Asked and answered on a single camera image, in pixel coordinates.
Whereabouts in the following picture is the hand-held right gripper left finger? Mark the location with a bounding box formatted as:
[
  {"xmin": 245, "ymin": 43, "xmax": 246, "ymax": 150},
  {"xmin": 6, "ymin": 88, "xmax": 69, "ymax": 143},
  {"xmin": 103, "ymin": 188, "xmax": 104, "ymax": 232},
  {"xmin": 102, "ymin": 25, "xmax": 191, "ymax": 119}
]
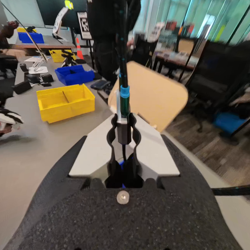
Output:
[{"xmin": 69, "ymin": 113, "xmax": 122, "ymax": 187}]

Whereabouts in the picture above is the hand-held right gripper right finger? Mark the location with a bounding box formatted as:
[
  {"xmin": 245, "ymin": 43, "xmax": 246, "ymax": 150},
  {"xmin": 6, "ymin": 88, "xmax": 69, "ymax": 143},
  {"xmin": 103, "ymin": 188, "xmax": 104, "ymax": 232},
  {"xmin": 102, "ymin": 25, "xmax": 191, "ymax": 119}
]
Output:
[{"xmin": 125, "ymin": 113, "xmax": 180, "ymax": 187}]

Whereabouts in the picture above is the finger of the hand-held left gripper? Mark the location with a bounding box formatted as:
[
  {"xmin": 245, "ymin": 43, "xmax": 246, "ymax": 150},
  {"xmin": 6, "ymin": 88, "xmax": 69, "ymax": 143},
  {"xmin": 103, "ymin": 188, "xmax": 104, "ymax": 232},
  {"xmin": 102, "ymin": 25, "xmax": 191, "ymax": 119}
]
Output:
[
  {"xmin": 0, "ymin": 109, "xmax": 21, "ymax": 117},
  {"xmin": 0, "ymin": 114, "xmax": 24, "ymax": 125}
]

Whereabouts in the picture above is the yellow bin with black divider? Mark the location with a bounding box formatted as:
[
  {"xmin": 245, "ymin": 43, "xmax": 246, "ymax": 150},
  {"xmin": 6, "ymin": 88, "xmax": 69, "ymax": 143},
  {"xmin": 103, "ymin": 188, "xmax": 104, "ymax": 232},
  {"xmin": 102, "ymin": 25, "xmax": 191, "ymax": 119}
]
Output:
[{"xmin": 36, "ymin": 84, "xmax": 95, "ymax": 124}]

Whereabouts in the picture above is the black braided HDMI cable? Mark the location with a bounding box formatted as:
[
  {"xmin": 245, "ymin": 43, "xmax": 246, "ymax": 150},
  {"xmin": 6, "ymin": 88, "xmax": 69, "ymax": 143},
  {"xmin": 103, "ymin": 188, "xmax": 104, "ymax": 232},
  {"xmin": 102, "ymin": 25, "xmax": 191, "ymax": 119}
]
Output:
[{"xmin": 115, "ymin": 0, "xmax": 250, "ymax": 196}]

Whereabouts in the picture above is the white folding stand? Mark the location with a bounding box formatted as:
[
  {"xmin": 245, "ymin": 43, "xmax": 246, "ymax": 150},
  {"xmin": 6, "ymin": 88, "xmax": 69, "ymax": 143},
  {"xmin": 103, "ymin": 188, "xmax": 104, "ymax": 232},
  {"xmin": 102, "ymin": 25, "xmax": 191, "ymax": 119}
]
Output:
[{"xmin": 1, "ymin": 2, "xmax": 48, "ymax": 74}]

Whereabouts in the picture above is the wooden board book stand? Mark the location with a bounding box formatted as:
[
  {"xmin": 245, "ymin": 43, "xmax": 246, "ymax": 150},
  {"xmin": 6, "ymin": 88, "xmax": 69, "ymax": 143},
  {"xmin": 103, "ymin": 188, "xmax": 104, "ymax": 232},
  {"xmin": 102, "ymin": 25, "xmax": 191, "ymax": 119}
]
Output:
[{"xmin": 108, "ymin": 61, "xmax": 188, "ymax": 133}]

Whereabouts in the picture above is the dark blue pouch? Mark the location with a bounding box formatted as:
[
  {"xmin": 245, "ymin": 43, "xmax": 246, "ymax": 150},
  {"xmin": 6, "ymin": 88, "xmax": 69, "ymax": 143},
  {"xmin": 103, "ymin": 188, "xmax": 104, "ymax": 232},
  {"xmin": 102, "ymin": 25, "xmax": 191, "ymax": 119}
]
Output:
[{"xmin": 91, "ymin": 80, "xmax": 111, "ymax": 90}]

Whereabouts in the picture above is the plain blue bin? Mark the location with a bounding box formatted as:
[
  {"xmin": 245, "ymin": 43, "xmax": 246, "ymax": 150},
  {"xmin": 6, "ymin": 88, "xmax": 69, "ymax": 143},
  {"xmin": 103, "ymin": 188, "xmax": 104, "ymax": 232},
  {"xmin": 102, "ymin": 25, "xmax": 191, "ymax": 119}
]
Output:
[{"xmin": 18, "ymin": 32, "xmax": 45, "ymax": 44}]

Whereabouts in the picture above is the blue compartment bin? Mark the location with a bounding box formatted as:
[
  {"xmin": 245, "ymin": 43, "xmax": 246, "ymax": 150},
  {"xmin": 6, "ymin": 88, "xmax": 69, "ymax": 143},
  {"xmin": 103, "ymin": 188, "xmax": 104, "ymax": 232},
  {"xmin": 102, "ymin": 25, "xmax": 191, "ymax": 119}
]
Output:
[{"xmin": 55, "ymin": 65, "xmax": 95, "ymax": 86}]

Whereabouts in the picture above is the blue bag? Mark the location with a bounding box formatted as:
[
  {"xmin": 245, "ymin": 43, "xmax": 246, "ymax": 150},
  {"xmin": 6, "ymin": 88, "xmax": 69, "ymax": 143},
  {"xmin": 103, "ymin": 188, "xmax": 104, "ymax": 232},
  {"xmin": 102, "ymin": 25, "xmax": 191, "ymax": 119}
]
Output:
[{"xmin": 213, "ymin": 112, "xmax": 247, "ymax": 135}]

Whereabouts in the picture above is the black white striped cloth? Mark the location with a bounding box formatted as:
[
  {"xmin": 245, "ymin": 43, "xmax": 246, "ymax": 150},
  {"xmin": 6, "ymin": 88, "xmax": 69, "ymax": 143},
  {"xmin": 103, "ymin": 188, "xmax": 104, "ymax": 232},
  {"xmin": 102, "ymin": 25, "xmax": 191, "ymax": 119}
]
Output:
[{"xmin": 61, "ymin": 50, "xmax": 76, "ymax": 67}]

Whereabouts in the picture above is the orange traffic cone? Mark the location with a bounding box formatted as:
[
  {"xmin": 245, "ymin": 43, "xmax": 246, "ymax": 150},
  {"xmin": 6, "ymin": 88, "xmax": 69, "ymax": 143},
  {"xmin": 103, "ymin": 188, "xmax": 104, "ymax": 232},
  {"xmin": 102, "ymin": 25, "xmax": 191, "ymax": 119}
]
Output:
[{"xmin": 76, "ymin": 38, "xmax": 84, "ymax": 60}]

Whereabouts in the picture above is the white printed tag card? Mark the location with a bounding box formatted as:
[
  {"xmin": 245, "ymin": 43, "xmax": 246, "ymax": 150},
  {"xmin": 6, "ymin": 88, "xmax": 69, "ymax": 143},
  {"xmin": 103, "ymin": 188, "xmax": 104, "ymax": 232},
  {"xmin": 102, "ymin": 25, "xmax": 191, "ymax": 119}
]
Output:
[{"xmin": 52, "ymin": 7, "xmax": 69, "ymax": 42}]

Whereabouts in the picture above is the printed tag sign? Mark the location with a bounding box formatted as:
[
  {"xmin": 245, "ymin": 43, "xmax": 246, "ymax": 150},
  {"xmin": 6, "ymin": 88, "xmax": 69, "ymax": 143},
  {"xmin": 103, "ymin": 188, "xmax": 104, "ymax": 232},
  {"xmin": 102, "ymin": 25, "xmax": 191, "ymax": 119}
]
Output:
[{"xmin": 77, "ymin": 11, "xmax": 92, "ymax": 39}]

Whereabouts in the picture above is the dark wall screen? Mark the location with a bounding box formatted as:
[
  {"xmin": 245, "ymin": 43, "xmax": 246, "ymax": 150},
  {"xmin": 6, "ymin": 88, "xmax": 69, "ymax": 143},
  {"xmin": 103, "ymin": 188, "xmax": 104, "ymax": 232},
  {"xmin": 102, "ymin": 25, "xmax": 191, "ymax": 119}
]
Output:
[{"xmin": 36, "ymin": 0, "xmax": 88, "ymax": 30}]

